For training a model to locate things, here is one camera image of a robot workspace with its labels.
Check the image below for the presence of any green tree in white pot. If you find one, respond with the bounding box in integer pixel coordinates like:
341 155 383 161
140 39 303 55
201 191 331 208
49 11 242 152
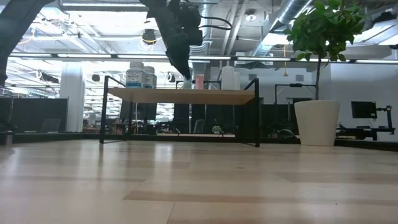
283 0 367 147

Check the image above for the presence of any black partition panel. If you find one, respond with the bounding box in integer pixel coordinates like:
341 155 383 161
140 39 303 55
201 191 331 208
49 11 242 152
0 97 69 134

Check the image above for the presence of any white bottle with blue label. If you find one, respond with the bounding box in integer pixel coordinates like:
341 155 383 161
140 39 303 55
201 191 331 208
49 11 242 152
125 60 147 89
143 65 157 90

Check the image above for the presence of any translucent white medicine bottle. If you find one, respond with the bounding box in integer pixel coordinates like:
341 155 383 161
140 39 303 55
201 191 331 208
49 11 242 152
221 65 235 91

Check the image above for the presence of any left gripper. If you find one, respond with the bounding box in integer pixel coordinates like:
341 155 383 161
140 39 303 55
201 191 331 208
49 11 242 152
139 0 192 79

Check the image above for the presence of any wooden shelf with black legs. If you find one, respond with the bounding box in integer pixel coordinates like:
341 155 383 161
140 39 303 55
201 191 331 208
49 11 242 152
99 75 261 148

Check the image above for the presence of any black aluminium table frame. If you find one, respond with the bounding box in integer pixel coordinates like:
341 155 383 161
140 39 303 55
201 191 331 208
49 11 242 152
0 132 398 153

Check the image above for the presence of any grey office chair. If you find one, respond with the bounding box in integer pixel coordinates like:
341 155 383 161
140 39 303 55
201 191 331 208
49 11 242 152
193 119 206 134

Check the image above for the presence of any long ceiling light strip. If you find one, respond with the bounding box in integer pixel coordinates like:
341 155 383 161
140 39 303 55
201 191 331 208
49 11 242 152
8 52 398 65

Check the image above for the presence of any dark office desk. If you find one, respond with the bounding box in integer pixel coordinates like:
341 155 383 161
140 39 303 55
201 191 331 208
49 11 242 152
335 124 396 141

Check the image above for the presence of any white building column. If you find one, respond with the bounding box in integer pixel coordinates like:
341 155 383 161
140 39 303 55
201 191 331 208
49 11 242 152
59 61 85 133

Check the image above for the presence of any black metal frame stand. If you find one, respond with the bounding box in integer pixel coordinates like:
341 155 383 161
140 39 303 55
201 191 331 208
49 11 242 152
274 83 315 105

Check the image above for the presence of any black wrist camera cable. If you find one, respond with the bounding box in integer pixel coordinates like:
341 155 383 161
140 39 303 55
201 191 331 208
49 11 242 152
198 15 233 31

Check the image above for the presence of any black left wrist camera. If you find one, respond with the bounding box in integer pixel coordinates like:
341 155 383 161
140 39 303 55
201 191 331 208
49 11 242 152
181 2 204 47

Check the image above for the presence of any silver ventilation duct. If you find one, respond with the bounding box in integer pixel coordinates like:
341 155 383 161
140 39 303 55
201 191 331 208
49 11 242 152
250 0 313 57

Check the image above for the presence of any black desk monitor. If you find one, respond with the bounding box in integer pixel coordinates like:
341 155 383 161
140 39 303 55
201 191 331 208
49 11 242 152
351 100 378 119

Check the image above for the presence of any round ceiling lamp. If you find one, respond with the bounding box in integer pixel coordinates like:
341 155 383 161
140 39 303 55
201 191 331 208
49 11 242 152
141 28 157 46

